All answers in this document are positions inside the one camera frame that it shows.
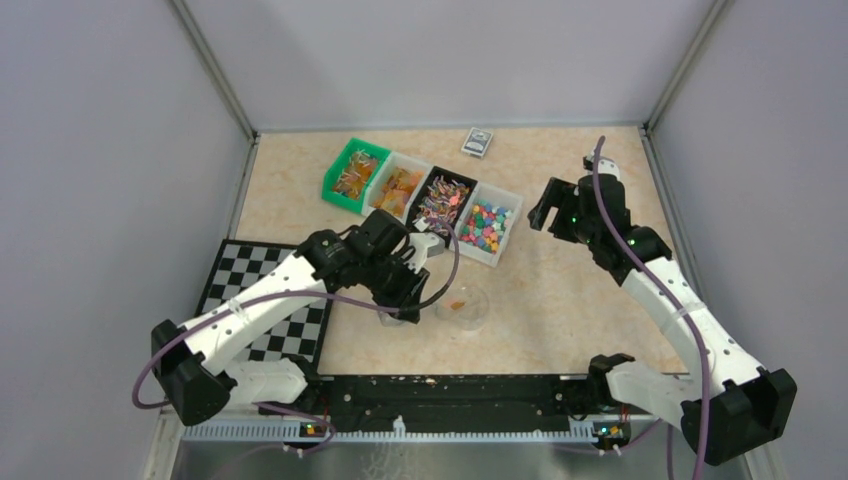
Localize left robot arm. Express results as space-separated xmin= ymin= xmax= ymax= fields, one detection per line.
xmin=145 ymin=210 xmax=445 ymax=426

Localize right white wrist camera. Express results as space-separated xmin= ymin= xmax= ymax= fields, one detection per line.
xmin=583 ymin=155 xmax=621 ymax=180

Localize clear plastic jar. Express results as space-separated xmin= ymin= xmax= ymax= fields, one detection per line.
xmin=435 ymin=285 xmax=490 ymax=332

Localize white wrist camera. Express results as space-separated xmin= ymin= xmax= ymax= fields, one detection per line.
xmin=583 ymin=155 xmax=621 ymax=180
xmin=405 ymin=218 xmax=445 ymax=273

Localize white bin orange candies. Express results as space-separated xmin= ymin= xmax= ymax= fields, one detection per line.
xmin=361 ymin=151 xmax=432 ymax=220

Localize playing card box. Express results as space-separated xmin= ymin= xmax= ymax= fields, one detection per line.
xmin=460 ymin=127 xmax=493 ymax=159

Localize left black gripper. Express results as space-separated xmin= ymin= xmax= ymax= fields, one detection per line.
xmin=361 ymin=252 xmax=431 ymax=324

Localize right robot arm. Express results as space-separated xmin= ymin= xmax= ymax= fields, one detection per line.
xmin=528 ymin=174 xmax=798 ymax=466

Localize white cable duct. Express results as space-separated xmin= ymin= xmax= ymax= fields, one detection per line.
xmin=183 ymin=421 xmax=597 ymax=443

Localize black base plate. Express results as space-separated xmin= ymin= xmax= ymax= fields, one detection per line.
xmin=254 ymin=372 xmax=654 ymax=435

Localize silver jar lid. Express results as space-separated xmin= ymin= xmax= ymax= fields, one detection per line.
xmin=378 ymin=311 xmax=408 ymax=328

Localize green candy bin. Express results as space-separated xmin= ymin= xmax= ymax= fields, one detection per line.
xmin=321 ymin=137 xmax=390 ymax=214

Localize black candy bin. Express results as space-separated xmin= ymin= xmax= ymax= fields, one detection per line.
xmin=405 ymin=166 xmax=478 ymax=228

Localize black white checkerboard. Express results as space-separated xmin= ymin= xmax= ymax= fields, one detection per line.
xmin=195 ymin=239 xmax=332 ymax=366

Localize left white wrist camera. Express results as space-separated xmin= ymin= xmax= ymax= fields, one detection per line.
xmin=405 ymin=218 xmax=445 ymax=273

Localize white bin colourful candies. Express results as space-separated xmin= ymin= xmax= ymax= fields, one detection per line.
xmin=456 ymin=182 xmax=523 ymax=267

